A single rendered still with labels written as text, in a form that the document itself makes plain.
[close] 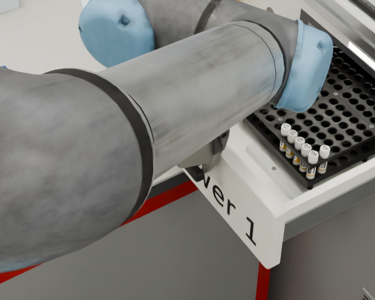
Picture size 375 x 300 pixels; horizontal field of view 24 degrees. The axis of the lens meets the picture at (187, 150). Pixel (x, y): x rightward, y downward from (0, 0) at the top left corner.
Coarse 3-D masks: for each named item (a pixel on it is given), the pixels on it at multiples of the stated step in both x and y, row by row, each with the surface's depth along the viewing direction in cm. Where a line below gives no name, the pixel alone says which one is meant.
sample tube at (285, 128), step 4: (284, 124) 111; (288, 124) 111; (284, 128) 110; (288, 128) 110; (284, 132) 111; (280, 140) 112; (280, 144) 113; (284, 144) 112; (280, 148) 113; (284, 148) 113
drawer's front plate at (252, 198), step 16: (224, 160) 105; (240, 160) 104; (224, 176) 107; (240, 176) 103; (256, 176) 103; (208, 192) 113; (224, 192) 109; (240, 192) 104; (256, 192) 101; (224, 208) 111; (240, 208) 106; (256, 208) 102; (272, 208) 99; (240, 224) 108; (256, 224) 104; (272, 224) 100; (256, 240) 106; (272, 240) 102; (256, 256) 108; (272, 256) 104
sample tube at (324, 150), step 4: (320, 148) 108; (324, 148) 108; (328, 148) 108; (320, 152) 108; (324, 152) 108; (328, 152) 108; (320, 156) 109; (324, 156) 108; (328, 156) 109; (324, 164) 109; (320, 168) 110; (324, 168) 110; (320, 172) 111; (324, 172) 111
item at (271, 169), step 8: (256, 144) 117; (248, 152) 117; (256, 152) 116; (256, 160) 116; (264, 160) 115; (264, 168) 115; (272, 168) 114; (272, 176) 114; (280, 176) 113; (280, 184) 113; (288, 184) 112; (288, 192) 112; (296, 192) 111
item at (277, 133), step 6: (264, 108) 115; (258, 114) 114; (270, 114) 114; (264, 120) 113; (276, 120) 113; (270, 126) 112; (276, 126) 113; (276, 132) 112; (282, 138) 111; (288, 144) 110; (294, 144) 110; (294, 150) 109; (300, 150) 109; (300, 156) 109; (306, 162) 108; (318, 162) 108
